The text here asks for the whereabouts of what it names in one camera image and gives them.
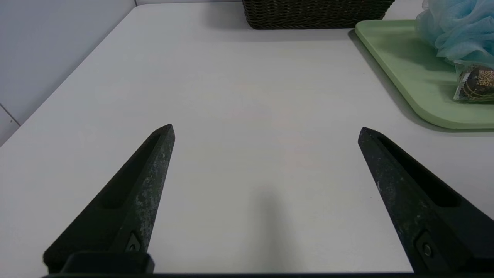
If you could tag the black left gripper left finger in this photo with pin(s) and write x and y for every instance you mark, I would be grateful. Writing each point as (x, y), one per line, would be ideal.
(127, 208)

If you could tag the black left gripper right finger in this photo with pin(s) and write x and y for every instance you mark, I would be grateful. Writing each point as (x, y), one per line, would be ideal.
(417, 208)

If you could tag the chocolate balls pack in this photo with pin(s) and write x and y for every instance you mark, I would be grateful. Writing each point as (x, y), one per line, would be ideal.
(476, 85)

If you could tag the light blue bath loofah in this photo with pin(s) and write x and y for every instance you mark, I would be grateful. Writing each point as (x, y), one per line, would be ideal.
(459, 27)

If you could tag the dark brown wicker basket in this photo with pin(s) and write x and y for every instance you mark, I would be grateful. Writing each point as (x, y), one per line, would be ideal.
(312, 13)

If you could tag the light green plastic tray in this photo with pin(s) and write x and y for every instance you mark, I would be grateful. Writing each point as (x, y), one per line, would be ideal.
(409, 73)

